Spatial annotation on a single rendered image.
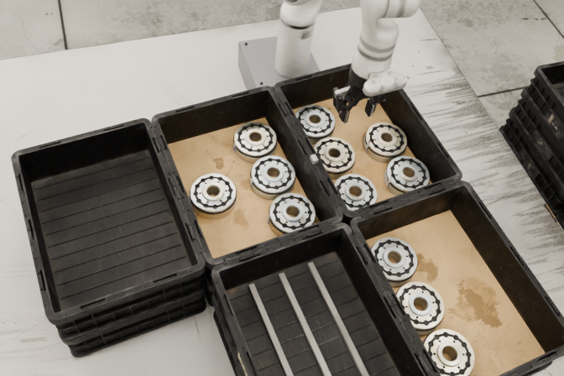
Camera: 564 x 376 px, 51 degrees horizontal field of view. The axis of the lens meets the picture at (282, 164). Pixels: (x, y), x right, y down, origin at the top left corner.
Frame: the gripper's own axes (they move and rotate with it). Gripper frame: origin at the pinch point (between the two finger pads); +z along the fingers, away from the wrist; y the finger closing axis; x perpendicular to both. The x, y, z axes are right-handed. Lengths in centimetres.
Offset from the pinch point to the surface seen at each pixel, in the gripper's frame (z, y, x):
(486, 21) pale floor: 99, -148, -105
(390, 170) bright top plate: 14.3, -7.7, 8.5
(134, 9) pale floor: 99, 19, -164
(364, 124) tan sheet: 17.3, -9.8, -8.1
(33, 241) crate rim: 8, 70, 4
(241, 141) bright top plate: 14.2, 22.5, -10.7
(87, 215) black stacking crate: 18, 60, -5
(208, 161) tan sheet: 17.4, 30.9, -9.8
